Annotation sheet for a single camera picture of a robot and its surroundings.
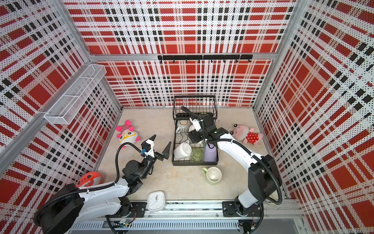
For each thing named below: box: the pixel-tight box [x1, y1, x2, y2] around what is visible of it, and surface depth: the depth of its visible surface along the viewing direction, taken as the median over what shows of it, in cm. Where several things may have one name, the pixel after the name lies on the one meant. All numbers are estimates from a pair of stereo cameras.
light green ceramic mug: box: [201, 166, 223, 186], surface depth 80 cm
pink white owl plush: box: [115, 119, 141, 149], surface depth 98 cm
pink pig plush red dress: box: [229, 123, 264, 145], surface depth 98 cm
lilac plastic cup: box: [204, 143, 218, 162], surface depth 84 cm
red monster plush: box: [75, 171, 102, 188], surface depth 77 cm
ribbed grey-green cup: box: [176, 119, 192, 134], surface depth 100 cm
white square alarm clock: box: [147, 190, 166, 214], surface depth 76 cm
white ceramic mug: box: [173, 139, 193, 160], surface depth 88 cm
